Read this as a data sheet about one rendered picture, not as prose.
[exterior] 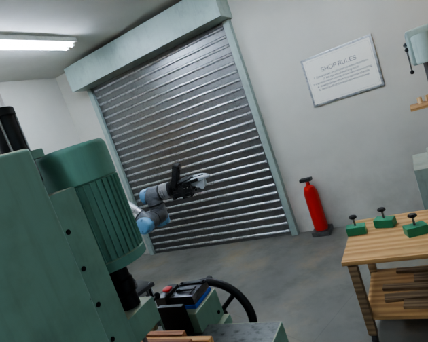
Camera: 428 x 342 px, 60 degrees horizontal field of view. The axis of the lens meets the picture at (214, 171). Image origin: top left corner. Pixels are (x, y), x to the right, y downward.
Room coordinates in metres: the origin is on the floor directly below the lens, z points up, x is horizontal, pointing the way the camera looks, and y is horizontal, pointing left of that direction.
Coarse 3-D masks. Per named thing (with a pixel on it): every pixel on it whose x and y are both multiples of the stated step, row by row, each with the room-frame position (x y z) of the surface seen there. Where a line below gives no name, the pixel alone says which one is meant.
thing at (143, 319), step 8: (144, 304) 0.90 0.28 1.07; (152, 304) 0.93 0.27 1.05; (128, 312) 0.89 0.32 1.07; (136, 312) 0.87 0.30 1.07; (144, 312) 0.89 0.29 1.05; (152, 312) 0.92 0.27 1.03; (128, 320) 0.85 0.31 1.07; (136, 320) 0.86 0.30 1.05; (144, 320) 0.89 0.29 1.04; (152, 320) 0.91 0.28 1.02; (136, 328) 0.86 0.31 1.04; (144, 328) 0.88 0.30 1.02; (136, 336) 0.85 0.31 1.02; (144, 336) 0.87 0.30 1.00
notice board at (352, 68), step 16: (336, 48) 3.38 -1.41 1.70; (352, 48) 3.31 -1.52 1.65; (368, 48) 3.25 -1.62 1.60; (304, 64) 3.54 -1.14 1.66; (320, 64) 3.47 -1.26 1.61; (336, 64) 3.40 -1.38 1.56; (352, 64) 3.33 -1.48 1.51; (368, 64) 3.27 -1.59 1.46; (320, 80) 3.49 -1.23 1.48; (336, 80) 3.42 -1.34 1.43; (352, 80) 3.35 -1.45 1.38; (368, 80) 3.28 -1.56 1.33; (320, 96) 3.51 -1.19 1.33; (336, 96) 3.44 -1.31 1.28
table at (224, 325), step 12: (216, 324) 0.99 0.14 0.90; (228, 324) 0.97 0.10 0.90; (240, 324) 0.95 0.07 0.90; (252, 324) 0.93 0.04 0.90; (264, 324) 0.91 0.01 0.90; (276, 324) 0.90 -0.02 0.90; (216, 336) 0.94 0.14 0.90; (228, 336) 0.92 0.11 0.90; (240, 336) 0.90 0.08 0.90; (252, 336) 0.88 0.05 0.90; (264, 336) 0.86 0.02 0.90; (276, 336) 0.85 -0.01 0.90
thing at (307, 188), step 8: (304, 192) 3.60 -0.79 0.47; (312, 192) 3.55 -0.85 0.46; (312, 200) 3.55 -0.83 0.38; (320, 200) 3.59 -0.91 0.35; (312, 208) 3.56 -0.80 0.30; (320, 208) 3.55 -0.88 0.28; (312, 216) 3.59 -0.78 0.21; (320, 216) 3.55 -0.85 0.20; (320, 224) 3.55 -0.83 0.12; (328, 224) 3.67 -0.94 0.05; (312, 232) 3.61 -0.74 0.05; (320, 232) 3.54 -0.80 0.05; (328, 232) 3.50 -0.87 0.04
